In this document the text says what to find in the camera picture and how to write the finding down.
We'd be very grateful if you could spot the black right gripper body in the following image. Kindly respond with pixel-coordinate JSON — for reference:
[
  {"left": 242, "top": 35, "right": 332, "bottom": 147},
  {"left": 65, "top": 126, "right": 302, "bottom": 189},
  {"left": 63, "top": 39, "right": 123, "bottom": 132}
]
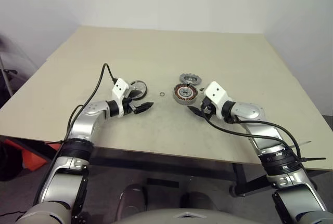
[{"left": 199, "top": 96, "right": 219, "bottom": 118}]

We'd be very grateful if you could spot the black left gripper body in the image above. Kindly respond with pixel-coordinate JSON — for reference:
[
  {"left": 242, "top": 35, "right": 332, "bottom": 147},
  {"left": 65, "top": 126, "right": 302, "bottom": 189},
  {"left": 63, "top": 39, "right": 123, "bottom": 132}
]
[{"left": 121, "top": 88, "right": 139, "bottom": 116}]

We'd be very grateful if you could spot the silver spoked motor rotor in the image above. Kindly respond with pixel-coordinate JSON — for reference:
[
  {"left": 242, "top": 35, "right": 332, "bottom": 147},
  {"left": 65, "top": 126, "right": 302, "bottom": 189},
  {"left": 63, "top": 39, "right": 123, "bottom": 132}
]
[{"left": 129, "top": 80, "right": 148, "bottom": 100}]

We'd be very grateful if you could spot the copper wound motor stator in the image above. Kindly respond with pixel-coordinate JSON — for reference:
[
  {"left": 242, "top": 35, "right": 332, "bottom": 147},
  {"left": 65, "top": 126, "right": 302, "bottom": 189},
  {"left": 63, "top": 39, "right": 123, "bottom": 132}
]
[{"left": 173, "top": 83, "right": 200, "bottom": 104}]

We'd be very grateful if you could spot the black caster wheel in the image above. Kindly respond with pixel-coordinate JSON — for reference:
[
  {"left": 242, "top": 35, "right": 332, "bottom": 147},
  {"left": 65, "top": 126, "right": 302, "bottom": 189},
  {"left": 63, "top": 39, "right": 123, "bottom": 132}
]
[{"left": 228, "top": 182, "right": 247, "bottom": 197}]

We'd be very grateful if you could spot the dark rounded robot foot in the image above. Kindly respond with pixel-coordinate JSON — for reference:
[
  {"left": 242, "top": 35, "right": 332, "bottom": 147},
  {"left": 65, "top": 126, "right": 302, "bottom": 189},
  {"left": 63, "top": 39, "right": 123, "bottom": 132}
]
[
  {"left": 118, "top": 183, "right": 148, "bottom": 219},
  {"left": 181, "top": 191, "right": 221, "bottom": 212}
]

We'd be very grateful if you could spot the grey robot torso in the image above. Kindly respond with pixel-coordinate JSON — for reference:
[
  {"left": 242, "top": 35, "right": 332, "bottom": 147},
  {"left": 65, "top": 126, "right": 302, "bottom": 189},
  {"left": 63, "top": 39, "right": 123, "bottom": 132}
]
[{"left": 110, "top": 207, "right": 263, "bottom": 224}]

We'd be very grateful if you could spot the orange object under table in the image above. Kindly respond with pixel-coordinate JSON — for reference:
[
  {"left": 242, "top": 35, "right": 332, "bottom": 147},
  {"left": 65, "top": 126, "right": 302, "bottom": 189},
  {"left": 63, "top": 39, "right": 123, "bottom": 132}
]
[{"left": 15, "top": 140, "right": 52, "bottom": 172}]

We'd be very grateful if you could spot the black bag under table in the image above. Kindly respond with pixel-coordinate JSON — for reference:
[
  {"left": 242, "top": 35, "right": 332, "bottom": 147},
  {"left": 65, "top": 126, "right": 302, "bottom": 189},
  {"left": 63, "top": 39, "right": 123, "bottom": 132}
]
[{"left": 0, "top": 142, "right": 25, "bottom": 182}]

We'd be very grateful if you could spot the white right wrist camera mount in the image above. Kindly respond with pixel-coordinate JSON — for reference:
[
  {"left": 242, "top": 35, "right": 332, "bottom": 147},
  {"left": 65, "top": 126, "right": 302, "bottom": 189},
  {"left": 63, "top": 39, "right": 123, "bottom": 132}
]
[{"left": 203, "top": 81, "right": 229, "bottom": 121}]

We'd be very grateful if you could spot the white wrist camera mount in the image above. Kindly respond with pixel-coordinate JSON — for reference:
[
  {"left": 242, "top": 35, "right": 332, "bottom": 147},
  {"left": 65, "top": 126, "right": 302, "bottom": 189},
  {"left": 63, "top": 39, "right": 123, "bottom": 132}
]
[
  {"left": 203, "top": 81, "right": 229, "bottom": 121},
  {"left": 111, "top": 77, "right": 130, "bottom": 118}
]

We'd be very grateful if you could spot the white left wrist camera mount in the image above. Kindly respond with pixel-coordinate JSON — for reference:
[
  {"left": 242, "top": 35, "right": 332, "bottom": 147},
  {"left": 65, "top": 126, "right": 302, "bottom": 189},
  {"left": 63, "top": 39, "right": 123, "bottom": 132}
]
[{"left": 111, "top": 77, "right": 130, "bottom": 118}]

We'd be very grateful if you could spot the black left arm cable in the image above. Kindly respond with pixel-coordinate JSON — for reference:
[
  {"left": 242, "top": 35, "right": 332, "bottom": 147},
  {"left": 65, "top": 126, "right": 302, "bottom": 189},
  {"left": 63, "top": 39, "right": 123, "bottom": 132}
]
[{"left": 62, "top": 63, "right": 118, "bottom": 146}]

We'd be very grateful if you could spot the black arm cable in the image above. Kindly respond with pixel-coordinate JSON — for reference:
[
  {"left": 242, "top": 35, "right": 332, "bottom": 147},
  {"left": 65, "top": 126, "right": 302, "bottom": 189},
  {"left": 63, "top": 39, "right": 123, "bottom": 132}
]
[
  {"left": 62, "top": 63, "right": 118, "bottom": 146},
  {"left": 202, "top": 104, "right": 305, "bottom": 167}
]

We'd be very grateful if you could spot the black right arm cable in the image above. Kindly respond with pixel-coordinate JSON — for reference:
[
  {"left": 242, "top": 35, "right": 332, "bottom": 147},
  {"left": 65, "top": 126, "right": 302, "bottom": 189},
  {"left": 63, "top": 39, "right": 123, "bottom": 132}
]
[{"left": 202, "top": 104, "right": 305, "bottom": 167}]

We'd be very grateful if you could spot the black table frame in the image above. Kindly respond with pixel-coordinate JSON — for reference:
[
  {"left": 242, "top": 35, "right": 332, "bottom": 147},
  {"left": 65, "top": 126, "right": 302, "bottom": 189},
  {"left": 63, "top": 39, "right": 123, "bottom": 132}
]
[{"left": 0, "top": 135, "right": 333, "bottom": 199}]

